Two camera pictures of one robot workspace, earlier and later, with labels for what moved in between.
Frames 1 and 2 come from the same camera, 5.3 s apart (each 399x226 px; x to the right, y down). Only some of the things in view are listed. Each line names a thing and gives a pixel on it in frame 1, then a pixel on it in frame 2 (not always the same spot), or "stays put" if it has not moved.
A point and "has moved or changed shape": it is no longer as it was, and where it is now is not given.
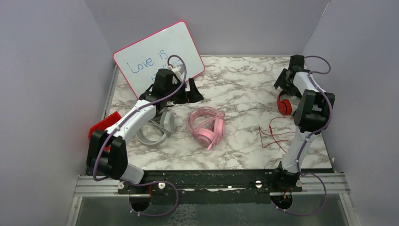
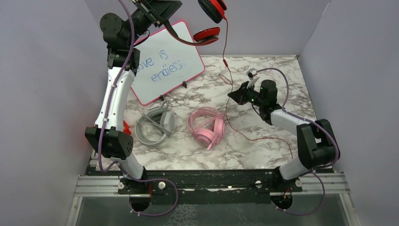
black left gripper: (193, 96) → (157, 11)
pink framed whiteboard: (138, 61) stays put
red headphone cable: (271, 132) → (234, 129)
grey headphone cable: (162, 129) stays put
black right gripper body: (285, 84) → (252, 96)
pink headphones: (207, 124) stays put
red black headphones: (284, 106) has moved or changed shape
